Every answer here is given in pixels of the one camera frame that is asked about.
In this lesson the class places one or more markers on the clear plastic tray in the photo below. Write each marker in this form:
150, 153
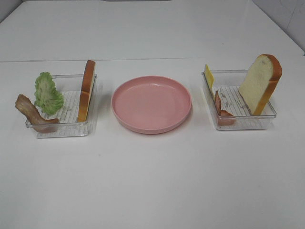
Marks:
68, 126
226, 83

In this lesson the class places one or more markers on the left clear plastic tray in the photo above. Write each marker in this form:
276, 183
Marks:
68, 126

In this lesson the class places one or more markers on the bread slice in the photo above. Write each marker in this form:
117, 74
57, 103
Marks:
260, 82
86, 90

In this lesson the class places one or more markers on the green lettuce leaf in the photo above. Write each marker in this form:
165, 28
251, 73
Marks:
48, 98

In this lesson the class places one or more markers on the right clear plastic tray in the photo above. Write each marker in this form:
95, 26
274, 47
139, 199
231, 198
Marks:
226, 83

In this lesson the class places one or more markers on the pink round plate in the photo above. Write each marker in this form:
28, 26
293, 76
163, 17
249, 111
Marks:
151, 104

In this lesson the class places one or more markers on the yellow cheese slice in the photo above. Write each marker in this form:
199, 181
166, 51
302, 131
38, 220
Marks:
209, 77

